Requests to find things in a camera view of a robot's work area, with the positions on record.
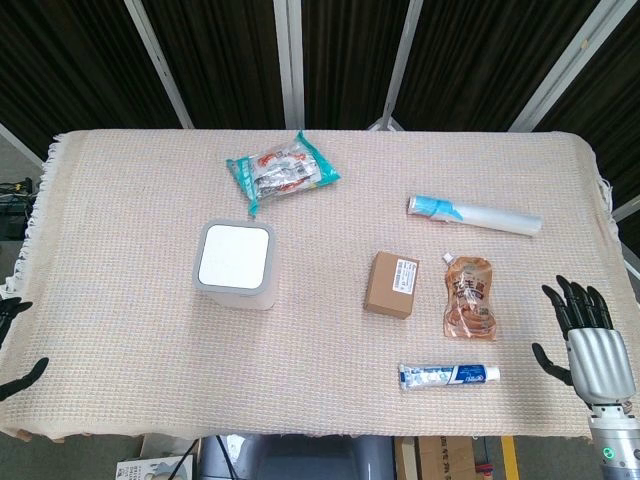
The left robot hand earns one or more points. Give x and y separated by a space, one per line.
10 309

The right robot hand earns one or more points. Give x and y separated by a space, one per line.
595 345

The white square container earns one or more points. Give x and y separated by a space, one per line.
235 262

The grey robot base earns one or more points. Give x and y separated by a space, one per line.
295 457

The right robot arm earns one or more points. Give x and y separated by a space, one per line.
616 440

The brown spouted sauce pouch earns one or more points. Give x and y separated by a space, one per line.
470 300

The blue white toothpaste tube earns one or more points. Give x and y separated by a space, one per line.
445 376

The white blue wrapped tube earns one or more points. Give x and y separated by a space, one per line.
475 215

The brown printed cardboard carton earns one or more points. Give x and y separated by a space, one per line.
440 457

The small brown cardboard box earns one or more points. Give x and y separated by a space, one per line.
391 285

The white printed box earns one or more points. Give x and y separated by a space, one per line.
155 467

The beige woven tablecloth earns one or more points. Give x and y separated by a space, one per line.
320 320

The teal snack packet bag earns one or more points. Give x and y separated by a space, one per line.
282 170

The white metal frame post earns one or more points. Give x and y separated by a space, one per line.
395 65
290 62
562 65
159 62

